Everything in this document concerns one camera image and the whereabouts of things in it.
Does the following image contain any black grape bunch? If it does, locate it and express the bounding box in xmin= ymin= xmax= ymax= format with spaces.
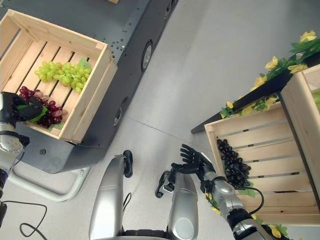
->
xmin=216 ymin=138 xmax=252 ymax=189

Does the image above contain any tall light wooden crate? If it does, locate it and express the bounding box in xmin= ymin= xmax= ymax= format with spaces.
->
xmin=279 ymin=64 xmax=320 ymax=193

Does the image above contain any large light wooden crate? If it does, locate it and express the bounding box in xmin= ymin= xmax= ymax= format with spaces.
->
xmin=0 ymin=9 xmax=118 ymax=145

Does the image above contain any dark grey mobile cart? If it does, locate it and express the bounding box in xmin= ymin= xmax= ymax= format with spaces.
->
xmin=0 ymin=0 xmax=180 ymax=175

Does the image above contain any dark right robot foot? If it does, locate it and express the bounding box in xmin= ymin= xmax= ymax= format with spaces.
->
xmin=154 ymin=168 xmax=180 ymax=199

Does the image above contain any white tubular cart frame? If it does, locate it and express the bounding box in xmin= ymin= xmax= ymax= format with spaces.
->
xmin=11 ymin=165 xmax=92 ymax=203

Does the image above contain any dark robot foot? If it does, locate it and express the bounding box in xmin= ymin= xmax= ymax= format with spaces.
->
xmin=154 ymin=168 xmax=180 ymax=199
xmin=122 ymin=149 xmax=134 ymax=178

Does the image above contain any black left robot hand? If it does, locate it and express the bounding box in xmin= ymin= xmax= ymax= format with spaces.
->
xmin=9 ymin=92 xmax=44 ymax=123

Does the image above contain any silver robot leg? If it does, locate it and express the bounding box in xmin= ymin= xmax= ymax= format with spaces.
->
xmin=166 ymin=171 xmax=200 ymax=240
xmin=88 ymin=154 xmax=126 ymax=240

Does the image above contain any silver left robot leg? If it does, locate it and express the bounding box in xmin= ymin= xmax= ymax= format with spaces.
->
xmin=88 ymin=154 xmax=126 ymax=240

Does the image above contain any red grape bunch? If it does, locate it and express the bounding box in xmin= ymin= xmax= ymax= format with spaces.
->
xmin=19 ymin=86 xmax=64 ymax=129

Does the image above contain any green grape bunch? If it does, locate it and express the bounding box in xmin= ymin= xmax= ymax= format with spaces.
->
xmin=34 ymin=58 xmax=93 ymax=95

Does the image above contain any silver right robot leg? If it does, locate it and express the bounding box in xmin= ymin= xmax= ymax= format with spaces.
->
xmin=166 ymin=171 xmax=200 ymax=240

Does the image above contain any yellow flower leaf garland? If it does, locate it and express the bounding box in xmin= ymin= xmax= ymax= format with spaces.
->
xmin=204 ymin=30 xmax=320 ymax=238

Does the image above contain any dark left robot foot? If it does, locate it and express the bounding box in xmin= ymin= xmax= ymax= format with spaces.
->
xmin=122 ymin=149 xmax=134 ymax=178

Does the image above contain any black stand frame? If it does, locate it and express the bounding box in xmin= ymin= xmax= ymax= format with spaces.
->
xmin=191 ymin=71 xmax=295 ymax=135

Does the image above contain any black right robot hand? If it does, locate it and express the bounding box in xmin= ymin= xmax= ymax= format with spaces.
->
xmin=171 ymin=143 xmax=216 ymax=177

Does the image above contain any slatted light wooden crate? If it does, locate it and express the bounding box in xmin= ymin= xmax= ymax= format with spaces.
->
xmin=204 ymin=102 xmax=320 ymax=227

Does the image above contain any black floor cable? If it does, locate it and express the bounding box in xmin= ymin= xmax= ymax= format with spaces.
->
xmin=0 ymin=199 xmax=48 ymax=238

